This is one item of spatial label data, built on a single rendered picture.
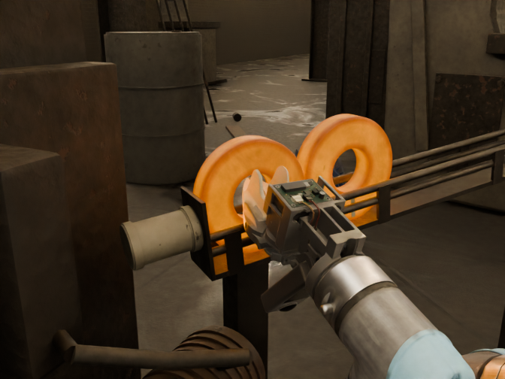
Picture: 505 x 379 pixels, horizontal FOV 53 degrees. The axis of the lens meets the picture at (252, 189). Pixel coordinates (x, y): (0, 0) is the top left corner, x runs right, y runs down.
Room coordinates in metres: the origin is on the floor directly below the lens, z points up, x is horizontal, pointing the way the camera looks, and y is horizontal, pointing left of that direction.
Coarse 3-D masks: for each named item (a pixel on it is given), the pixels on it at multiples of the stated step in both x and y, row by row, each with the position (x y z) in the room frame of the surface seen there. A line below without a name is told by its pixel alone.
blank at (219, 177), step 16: (224, 144) 0.64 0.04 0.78; (240, 144) 0.63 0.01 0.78; (256, 144) 0.64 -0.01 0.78; (272, 144) 0.65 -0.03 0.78; (208, 160) 0.63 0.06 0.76; (224, 160) 0.61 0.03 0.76; (240, 160) 0.63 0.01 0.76; (256, 160) 0.64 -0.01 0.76; (272, 160) 0.65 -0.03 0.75; (288, 160) 0.66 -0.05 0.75; (208, 176) 0.61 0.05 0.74; (224, 176) 0.61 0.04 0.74; (240, 176) 0.63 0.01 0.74; (272, 176) 0.65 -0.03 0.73; (208, 192) 0.60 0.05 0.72; (224, 192) 0.61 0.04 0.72; (208, 208) 0.60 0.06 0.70; (224, 208) 0.61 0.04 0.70; (224, 224) 0.61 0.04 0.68
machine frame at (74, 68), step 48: (0, 0) 0.65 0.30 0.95; (48, 0) 0.71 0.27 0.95; (0, 48) 0.64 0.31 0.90; (48, 48) 0.71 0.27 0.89; (0, 96) 0.57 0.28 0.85; (48, 96) 0.63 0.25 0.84; (96, 96) 0.70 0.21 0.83; (48, 144) 0.62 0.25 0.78; (96, 144) 0.69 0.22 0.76; (96, 192) 0.69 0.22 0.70; (96, 240) 0.68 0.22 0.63; (96, 288) 0.67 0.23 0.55; (96, 336) 0.66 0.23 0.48
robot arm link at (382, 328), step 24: (384, 288) 0.42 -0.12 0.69; (360, 312) 0.40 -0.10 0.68; (384, 312) 0.39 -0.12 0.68; (408, 312) 0.39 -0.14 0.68; (360, 336) 0.39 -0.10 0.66; (384, 336) 0.38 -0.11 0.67; (408, 336) 0.37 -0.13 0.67; (432, 336) 0.37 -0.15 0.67; (360, 360) 0.39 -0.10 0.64; (384, 360) 0.36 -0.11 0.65; (408, 360) 0.35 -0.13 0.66; (432, 360) 0.35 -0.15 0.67; (456, 360) 0.35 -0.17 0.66
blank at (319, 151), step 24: (336, 120) 0.70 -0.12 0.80; (360, 120) 0.71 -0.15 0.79; (312, 144) 0.69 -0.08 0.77; (336, 144) 0.69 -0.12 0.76; (360, 144) 0.71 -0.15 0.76; (384, 144) 0.74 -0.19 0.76; (312, 168) 0.68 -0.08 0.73; (360, 168) 0.74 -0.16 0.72; (384, 168) 0.74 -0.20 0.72; (360, 216) 0.72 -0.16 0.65
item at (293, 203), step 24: (288, 192) 0.53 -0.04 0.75; (312, 192) 0.54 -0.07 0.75; (336, 192) 0.54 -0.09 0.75; (288, 216) 0.50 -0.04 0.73; (312, 216) 0.50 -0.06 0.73; (336, 216) 0.51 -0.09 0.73; (288, 240) 0.51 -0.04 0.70; (312, 240) 0.49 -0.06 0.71; (336, 240) 0.46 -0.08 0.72; (360, 240) 0.47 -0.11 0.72; (288, 264) 0.52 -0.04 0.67; (312, 264) 0.49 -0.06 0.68; (312, 288) 0.46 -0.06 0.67
